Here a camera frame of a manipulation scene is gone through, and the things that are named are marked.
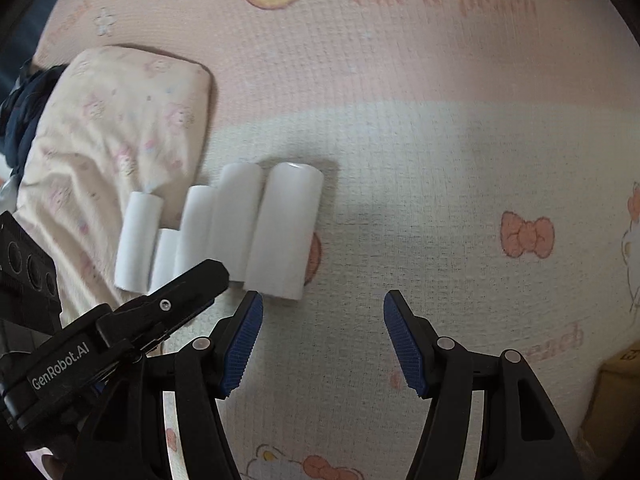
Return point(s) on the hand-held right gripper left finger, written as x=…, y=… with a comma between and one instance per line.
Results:
x=241, y=345

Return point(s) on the cream floral printed pillow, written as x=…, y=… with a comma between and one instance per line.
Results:
x=110, y=135

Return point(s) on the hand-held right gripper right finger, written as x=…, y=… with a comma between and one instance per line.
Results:
x=405, y=345

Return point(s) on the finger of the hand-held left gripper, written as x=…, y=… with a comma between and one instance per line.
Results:
x=185, y=290

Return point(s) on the dark blue cloth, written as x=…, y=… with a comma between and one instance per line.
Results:
x=25, y=115

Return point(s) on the pink cartoon printed blanket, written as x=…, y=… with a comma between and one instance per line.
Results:
x=425, y=160

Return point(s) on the white cardboard tube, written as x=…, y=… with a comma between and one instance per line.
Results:
x=195, y=230
x=165, y=255
x=232, y=220
x=137, y=240
x=282, y=230

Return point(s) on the brown cardboard box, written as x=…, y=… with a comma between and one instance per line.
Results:
x=615, y=410

